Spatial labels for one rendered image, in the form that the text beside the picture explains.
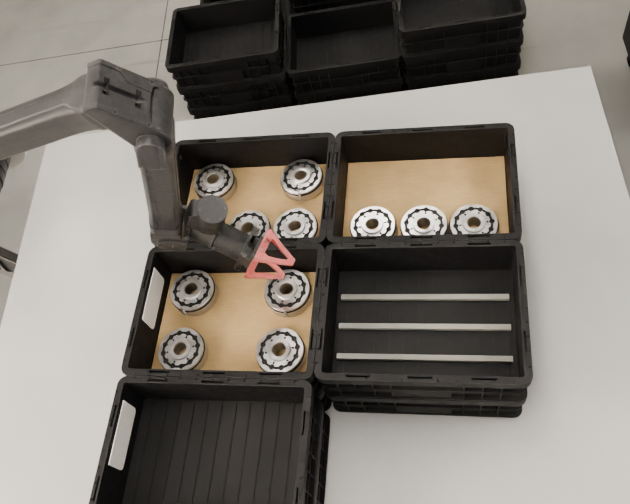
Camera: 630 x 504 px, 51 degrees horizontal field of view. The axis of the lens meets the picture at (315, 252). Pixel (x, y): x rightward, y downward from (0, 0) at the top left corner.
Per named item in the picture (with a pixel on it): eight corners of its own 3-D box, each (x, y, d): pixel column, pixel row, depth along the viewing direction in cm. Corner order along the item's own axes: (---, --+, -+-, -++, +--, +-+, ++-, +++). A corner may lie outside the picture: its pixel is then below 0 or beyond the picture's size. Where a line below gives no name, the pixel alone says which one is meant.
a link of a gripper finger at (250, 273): (288, 265, 138) (247, 245, 138) (295, 255, 132) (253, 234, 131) (275, 293, 136) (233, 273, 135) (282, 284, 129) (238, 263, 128)
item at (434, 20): (408, 124, 251) (399, 32, 213) (402, 66, 266) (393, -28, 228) (516, 110, 245) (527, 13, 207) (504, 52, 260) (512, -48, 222)
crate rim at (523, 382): (315, 383, 127) (313, 379, 125) (327, 248, 141) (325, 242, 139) (532, 389, 119) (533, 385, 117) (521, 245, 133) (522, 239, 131)
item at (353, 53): (305, 136, 258) (285, 74, 229) (305, 80, 273) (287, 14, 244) (408, 123, 251) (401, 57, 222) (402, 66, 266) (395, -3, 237)
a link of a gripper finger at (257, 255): (295, 255, 132) (253, 234, 131) (303, 244, 125) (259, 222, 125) (281, 284, 129) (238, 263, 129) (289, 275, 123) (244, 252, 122)
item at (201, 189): (189, 196, 162) (188, 195, 161) (201, 163, 166) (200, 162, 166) (227, 199, 159) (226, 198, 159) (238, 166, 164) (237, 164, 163)
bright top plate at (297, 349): (252, 372, 136) (251, 371, 135) (261, 327, 141) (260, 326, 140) (299, 376, 134) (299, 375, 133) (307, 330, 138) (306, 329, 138)
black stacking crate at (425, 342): (324, 398, 135) (314, 380, 125) (335, 270, 149) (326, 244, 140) (527, 404, 127) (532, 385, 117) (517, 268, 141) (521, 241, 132)
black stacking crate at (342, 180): (335, 268, 150) (326, 243, 140) (343, 163, 164) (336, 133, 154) (517, 266, 142) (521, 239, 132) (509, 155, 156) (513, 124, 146)
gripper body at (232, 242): (254, 245, 136) (221, 230, 135) (262, 229, 126) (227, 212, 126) (241, 273, 133) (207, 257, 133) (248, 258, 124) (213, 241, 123)
